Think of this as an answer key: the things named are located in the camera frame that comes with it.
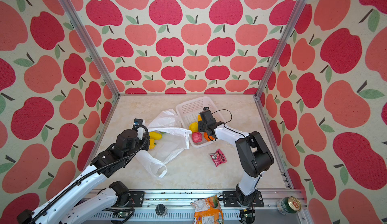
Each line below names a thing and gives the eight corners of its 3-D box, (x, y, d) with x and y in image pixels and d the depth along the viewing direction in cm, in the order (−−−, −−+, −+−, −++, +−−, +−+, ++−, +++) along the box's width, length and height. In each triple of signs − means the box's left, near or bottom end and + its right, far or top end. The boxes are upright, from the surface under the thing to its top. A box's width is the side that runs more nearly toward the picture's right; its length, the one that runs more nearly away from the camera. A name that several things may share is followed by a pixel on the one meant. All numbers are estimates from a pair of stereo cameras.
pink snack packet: (216, 167, 87) (217, 166, 85) (208, 154, 92) (209, 153, 90) (227, 161, 89) (227, 160, 87) (219, 149, 94) (219, 148, 92)
